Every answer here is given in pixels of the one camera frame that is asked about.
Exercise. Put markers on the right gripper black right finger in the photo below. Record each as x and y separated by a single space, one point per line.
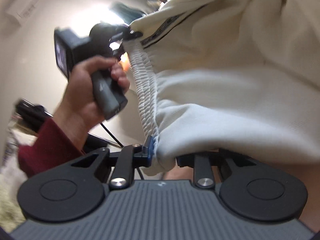
203 162

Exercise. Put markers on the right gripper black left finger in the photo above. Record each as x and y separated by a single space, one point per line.
118 168

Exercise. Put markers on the white sweatpants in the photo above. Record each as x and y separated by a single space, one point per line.
242 75

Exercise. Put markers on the red sleeve left forearm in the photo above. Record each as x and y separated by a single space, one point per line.
51 149

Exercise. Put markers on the person's left hand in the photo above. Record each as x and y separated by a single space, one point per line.
78 112

